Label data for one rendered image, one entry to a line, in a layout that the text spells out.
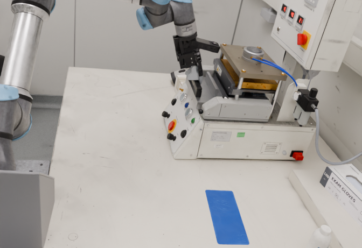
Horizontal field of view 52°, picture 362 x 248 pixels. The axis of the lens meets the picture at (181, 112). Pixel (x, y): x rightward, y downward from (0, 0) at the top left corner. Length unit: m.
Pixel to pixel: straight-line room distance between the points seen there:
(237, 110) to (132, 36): 1.66
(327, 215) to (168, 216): 0.51
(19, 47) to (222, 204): 0.80
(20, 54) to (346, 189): 1.11
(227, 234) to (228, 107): 0.44
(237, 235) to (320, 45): 0.68
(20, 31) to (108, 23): 1.63
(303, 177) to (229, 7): 1.77
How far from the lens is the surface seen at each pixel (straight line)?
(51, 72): 3.01
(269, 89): 1.43
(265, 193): 1.38
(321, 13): 1.34
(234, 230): 1.21
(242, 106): 1.35
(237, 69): 1.34
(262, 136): 1.45
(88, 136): 1.49
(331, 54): 1.40
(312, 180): 1.46
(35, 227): 1.03
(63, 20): 2.85
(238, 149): 1.45
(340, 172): 1.43
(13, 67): 1.21
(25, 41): 1.24
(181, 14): 1.29
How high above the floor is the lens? 1.61
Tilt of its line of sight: 30 degrees down
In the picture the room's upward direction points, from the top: 10 degrees clockwise
